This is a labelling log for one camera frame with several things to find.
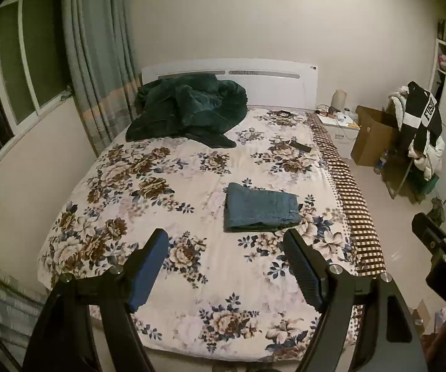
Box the white bed headboard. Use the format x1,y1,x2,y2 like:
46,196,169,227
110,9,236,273
141,59,320,110

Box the black and white jacket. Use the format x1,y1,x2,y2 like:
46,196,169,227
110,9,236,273
395,81,443,156

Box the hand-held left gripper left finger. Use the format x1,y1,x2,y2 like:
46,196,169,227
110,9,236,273
21,228,169,372

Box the green box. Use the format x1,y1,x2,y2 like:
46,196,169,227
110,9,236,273
414,174,440,199

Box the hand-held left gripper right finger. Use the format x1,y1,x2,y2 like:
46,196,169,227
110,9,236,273
283,228,430,372

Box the grey cloth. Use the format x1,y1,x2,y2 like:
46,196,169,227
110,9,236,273
0,246,55,361

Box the grey striped curtain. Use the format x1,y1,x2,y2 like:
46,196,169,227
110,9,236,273
62,0,143,156

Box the blue denim pants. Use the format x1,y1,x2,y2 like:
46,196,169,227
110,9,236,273
223,182,300,233

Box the white framed window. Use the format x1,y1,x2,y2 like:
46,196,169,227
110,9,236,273
0,0,73,187

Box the dark green quilt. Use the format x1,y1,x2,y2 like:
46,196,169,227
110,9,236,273
125,73,249,149

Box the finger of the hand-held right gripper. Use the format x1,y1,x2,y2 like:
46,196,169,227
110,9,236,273
412,212,446,259

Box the brown checkered bed sheet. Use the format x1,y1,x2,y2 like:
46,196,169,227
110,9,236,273
304,111,387,347

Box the white padded jacket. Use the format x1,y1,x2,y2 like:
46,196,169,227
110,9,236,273
387,86,446,181

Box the brown cardboard box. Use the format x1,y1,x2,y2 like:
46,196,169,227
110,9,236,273
350,104,400,168

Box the floral printed blanket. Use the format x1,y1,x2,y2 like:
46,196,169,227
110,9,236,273
37,108,358,363

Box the small cardboard piece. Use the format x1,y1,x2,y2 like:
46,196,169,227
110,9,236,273
411,299,432,334

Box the beige jar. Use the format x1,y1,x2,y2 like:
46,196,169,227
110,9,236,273
332,89,349,111

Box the white nightstand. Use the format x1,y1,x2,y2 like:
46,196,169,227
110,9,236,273
315,110,362,160

